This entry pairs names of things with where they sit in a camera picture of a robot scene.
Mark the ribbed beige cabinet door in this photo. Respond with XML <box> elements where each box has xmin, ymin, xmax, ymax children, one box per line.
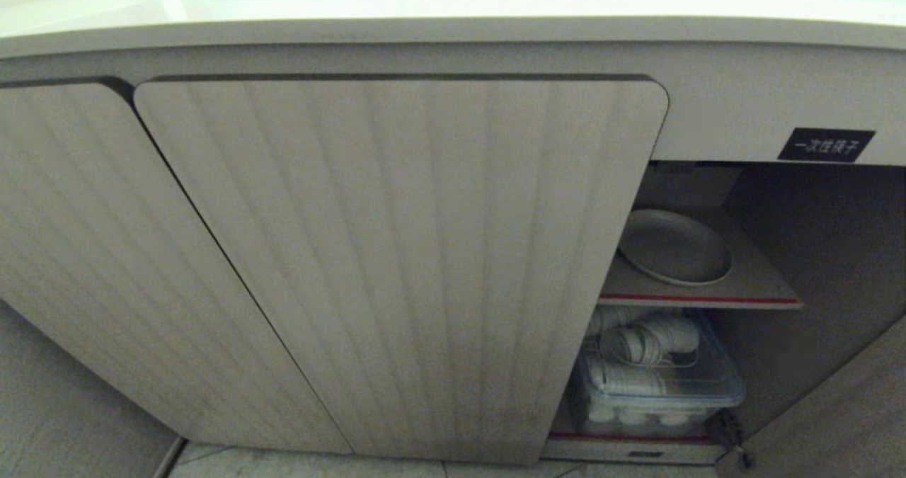
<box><xmin>133</xmin><ymin>75</ymin><xmax>670</xmax><ymax>465</ymax></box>
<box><xmin>716</xmin><ymin>314</ymin><xmax>906</xmax><ymax>478</ymax></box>
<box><xmin>0</xmin><ymin>81</ymin><xmax>352</xmax><ymax>455</ymax></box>

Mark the cabinet shelf with red edge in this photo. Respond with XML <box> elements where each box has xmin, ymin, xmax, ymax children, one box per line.
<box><xmin>598</xmin><ymin>207</ymin><xmax>803</xmax><ymax>311</ymax></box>

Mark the beige kitchen cabinet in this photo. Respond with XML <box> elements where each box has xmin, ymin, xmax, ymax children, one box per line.
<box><xmin>0</xmin><ymin>0</ymin><xmax>906</xmax><ymax>467</ymax></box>

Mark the stack of white paper cups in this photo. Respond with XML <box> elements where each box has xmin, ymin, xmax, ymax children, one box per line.
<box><xmin>585</xmin><ymin>355</ymin><xmax>667</xmax><ymax>398</ymax></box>
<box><xmin>604</xmin><ymin>314</ymin><xmax>701</xmax><ymax>366</ymax></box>
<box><xmin>586</xmin><ymin>306</ymin><xmax>655</xmax><ymax>336</ymax></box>

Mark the grey round plate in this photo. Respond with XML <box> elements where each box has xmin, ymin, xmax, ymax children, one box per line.
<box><xmin>617</xmin><ymin>209</ymin><xmax>734</xmax><ymax>287</ymax></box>

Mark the clear plastic storage box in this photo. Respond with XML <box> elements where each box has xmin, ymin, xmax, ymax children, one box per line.
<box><xmin>570</xmin><ymin>309</ymin><xmax>747</xmax><ymax>436</ymax></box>

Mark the dark metal door hinge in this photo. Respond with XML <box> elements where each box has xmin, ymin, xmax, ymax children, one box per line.
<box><xmin>710</xmin><ymin>409</ymin><xmax>751</xmax><ymax>469</ymax></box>

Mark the black label with white print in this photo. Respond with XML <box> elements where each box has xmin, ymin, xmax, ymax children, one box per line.
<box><xmin>777</xmin><ymin>127</ymin><xmax>877</xmax><ymax>163</ymax></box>

